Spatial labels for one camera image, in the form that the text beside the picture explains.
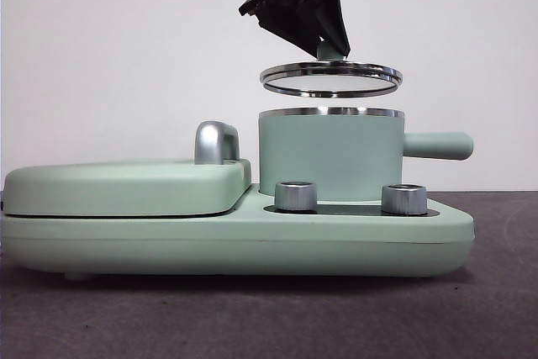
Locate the mint green breakfast machine base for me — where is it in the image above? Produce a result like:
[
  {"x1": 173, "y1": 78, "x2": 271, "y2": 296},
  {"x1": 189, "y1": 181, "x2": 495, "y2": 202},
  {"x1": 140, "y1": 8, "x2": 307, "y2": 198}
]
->
[{"x1": 0, "y1": 184, "x2": 476, "y2": 282}]

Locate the mint green steamer pot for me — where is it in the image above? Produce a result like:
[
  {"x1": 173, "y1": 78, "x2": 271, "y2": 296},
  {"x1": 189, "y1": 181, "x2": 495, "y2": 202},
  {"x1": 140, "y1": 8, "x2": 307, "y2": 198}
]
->
[{"x1": 258, "y1": 106, "x2": 475, "y2": 204}]

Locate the glass lid with green knob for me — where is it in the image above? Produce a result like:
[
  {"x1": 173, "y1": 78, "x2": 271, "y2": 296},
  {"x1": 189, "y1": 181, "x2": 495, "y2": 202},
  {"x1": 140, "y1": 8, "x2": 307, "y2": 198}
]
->
[{"x1": 259, "y1": 37, "x2": 403, "y2": 99}]

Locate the mint green hinged griddle cover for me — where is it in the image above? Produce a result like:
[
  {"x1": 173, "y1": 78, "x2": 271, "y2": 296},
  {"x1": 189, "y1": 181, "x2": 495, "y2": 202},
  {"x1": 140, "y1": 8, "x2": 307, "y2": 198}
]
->
[{"x1": 2, "y1": 157, "x2": 253, "y2": 218}]

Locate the silver griddle cover handle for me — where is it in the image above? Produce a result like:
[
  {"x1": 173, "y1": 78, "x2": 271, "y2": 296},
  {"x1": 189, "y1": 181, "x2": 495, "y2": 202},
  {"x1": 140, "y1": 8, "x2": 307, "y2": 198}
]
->
[{"x1": 194, "y1": 120, "x2": 241, "y2": 166}]

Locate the silver control knob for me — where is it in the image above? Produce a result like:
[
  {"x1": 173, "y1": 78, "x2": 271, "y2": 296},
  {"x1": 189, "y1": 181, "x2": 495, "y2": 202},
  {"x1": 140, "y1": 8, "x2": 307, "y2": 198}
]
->
[
  {"x1": 273, "y1": 181, "x2": 319, "y2": 212},
  {"x1": 381, "y1": 183, "x2": 430, "y2": 215}
]

